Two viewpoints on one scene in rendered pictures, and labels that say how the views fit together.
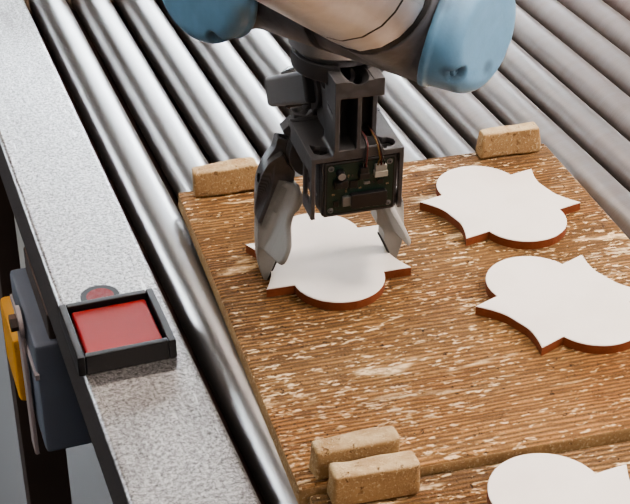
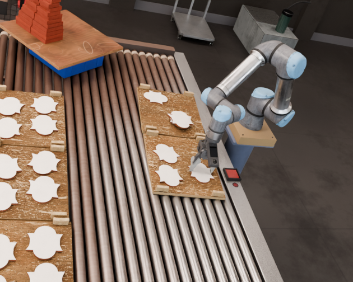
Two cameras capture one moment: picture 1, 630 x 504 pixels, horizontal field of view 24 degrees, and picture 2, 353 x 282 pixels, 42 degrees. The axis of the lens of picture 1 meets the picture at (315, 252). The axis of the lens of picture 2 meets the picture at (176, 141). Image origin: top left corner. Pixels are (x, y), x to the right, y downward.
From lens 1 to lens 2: 2.82 m
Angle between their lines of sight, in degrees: 112
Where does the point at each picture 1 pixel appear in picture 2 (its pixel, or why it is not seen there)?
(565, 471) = (179, 124)
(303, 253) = (204, 173)
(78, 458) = not seen: outside the picture
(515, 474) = (185, 125)
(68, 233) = (243, 201)
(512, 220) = (168, 170)
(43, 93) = (258, 250)
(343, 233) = (198, 175)
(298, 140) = not seen: hidden behind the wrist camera
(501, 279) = (174, 159)
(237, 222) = (214, 187)
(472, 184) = (172, 180)
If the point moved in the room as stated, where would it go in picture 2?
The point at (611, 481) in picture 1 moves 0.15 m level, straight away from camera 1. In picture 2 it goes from (175, 121) to (164, 135)
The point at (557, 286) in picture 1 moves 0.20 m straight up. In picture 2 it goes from (166, 155) to (177, 123)
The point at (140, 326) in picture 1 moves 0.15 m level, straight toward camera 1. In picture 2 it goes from (228, 172) to (225, 153)
